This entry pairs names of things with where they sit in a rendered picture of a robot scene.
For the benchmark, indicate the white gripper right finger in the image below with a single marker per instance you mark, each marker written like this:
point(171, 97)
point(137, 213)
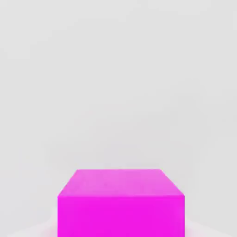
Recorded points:
point(192, 231)

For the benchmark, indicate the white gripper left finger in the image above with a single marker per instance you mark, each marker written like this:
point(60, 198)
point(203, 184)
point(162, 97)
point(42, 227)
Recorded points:
point(48, 231)

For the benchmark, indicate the small magenta cube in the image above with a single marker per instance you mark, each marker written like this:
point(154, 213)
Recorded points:
point(121, 213)

